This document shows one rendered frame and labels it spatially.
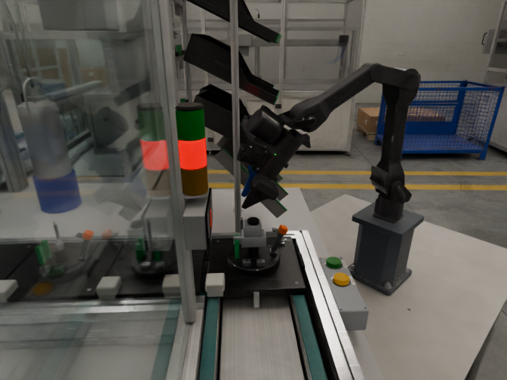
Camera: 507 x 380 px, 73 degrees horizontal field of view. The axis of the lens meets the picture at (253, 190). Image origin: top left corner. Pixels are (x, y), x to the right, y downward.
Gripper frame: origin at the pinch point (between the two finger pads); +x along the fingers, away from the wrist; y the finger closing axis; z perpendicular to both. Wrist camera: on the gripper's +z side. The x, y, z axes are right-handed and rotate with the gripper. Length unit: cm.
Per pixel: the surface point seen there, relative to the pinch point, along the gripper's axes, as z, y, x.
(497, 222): -257, -187, -38
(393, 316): -47.9, 10.6, 4.6
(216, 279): -3.6, 10.2, 19.9
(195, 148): 18.3, 21.2, -8.4
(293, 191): -37, -70, 12
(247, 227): -4.3, 2.1, 7.9
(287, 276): -18.9, 7.2, 11.5
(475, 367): -117, -12, 16
